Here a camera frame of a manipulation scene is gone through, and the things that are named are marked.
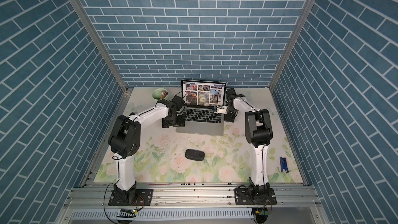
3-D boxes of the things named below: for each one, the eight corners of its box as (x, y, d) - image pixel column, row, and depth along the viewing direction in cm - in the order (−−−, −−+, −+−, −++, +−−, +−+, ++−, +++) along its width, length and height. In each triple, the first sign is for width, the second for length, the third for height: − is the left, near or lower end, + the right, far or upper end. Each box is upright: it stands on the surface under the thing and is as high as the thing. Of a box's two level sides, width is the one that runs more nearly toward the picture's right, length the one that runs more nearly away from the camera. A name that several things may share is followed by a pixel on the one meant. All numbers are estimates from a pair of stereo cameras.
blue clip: (281, 172, 84) (282, 171, 82) (278, 158, 89) (280, 156, 87) (287, 173, 83) (289, 172, 82) (284, 158, 89) (286, 157, 87)
